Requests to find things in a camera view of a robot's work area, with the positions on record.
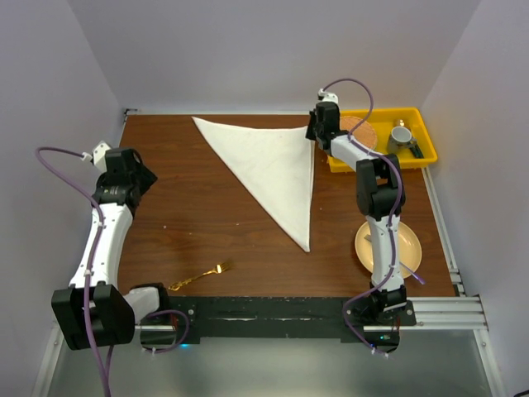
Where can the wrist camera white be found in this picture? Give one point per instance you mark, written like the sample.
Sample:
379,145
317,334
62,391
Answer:
326,96
97,156

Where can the yellow plastic tray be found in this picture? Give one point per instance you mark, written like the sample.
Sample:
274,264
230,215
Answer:
383,120

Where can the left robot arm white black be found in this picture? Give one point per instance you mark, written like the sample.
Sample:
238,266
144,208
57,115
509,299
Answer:
91,308

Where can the gold fork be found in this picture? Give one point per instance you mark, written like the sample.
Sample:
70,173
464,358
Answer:
216,270

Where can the orange patterned plate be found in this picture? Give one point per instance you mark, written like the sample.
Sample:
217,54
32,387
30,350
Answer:
363,132

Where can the white cloth napkin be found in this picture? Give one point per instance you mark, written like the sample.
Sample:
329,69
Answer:
276,166

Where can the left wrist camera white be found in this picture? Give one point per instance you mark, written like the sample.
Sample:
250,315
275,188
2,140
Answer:
97,156

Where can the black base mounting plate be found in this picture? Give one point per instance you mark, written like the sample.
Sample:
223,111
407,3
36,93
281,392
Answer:
286,317

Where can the dark green utensil in tray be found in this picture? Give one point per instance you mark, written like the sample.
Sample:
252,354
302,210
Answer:
416,151

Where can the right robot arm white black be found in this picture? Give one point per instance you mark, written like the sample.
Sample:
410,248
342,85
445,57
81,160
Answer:
379,196

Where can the cream yellow plate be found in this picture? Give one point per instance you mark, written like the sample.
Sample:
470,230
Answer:
410,249

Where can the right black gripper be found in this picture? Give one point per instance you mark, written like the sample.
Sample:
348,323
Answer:
310,134

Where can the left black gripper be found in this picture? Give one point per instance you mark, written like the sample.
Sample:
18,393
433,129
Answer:
146,178

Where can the grey white mug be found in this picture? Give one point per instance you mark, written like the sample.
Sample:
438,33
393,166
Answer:
400,138

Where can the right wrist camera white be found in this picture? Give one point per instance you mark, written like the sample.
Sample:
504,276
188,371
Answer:
326,96

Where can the aluminium frame rail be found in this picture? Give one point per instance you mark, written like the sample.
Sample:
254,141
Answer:
453,313

